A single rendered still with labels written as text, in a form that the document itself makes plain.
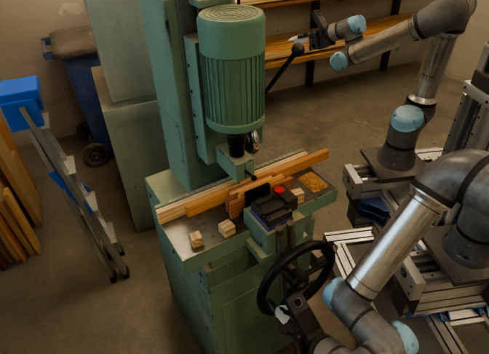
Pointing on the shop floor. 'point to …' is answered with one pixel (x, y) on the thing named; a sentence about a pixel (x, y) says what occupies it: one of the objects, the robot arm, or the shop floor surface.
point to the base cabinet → (228, 307)
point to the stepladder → (60, 166)
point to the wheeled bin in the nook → (82, 87)
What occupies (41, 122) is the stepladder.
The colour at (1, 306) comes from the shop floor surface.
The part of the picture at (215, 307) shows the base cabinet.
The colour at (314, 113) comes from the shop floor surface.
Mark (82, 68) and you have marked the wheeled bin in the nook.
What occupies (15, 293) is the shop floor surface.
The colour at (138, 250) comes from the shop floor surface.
